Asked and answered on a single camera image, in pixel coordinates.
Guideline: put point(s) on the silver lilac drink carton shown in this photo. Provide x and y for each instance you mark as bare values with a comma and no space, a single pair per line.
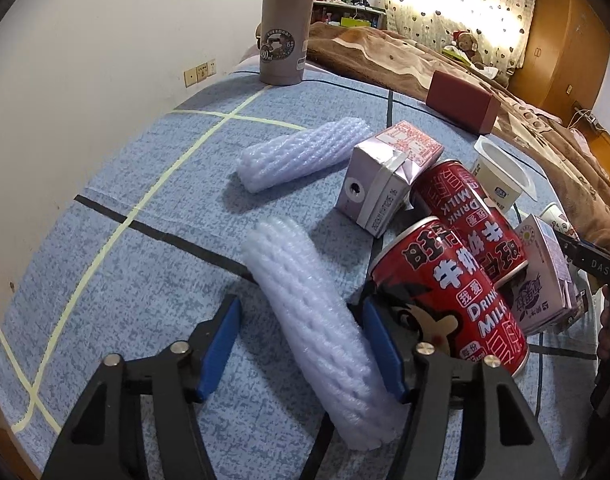
380,180

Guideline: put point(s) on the brown teddy bear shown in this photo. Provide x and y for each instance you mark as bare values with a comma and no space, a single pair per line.
467,45

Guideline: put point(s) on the white foam net sleeve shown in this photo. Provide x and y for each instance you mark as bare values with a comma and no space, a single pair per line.
305,320
295,152

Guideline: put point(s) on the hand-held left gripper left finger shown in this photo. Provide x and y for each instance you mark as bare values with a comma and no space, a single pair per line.
220,350

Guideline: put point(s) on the cream wall socket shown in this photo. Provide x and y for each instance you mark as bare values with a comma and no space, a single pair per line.
190,77
206,70

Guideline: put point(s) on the grey thermos flask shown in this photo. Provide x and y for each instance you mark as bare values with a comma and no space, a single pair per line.
285,20

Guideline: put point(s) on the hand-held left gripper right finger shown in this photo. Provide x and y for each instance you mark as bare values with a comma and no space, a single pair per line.
380,350

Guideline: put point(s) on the blue checked sheet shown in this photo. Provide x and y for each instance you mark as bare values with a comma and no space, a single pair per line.
135,260

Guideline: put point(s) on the cluttered white shelf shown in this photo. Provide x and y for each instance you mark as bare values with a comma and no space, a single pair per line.
355,12

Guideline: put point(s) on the green white box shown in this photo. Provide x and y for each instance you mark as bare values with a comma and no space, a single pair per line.
452,51

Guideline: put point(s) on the small printed paper cup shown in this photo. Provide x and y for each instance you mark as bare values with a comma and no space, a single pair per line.
555,217

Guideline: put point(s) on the white yogurt cup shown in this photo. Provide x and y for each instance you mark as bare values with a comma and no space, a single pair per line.
500,180

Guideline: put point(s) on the dark red box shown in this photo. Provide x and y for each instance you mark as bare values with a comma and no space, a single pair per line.
460,100

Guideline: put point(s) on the red milk can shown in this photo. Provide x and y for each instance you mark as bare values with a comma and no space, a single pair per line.
465,210
445,280

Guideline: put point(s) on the brown patterned blanket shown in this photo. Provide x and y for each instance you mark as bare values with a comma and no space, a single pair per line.
385,55

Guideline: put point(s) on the wooden nightstand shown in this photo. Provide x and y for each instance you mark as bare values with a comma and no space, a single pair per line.
607,145

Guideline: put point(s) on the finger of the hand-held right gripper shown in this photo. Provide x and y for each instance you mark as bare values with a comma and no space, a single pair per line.
569,245

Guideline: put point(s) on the purple drink carton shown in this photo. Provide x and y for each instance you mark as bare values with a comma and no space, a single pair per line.
540,270

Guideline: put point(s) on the dotted cream curtain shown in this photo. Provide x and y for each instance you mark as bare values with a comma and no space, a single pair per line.
460,0

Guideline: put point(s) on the wooden wardrobe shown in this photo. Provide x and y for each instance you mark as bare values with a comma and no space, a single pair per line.
560,45

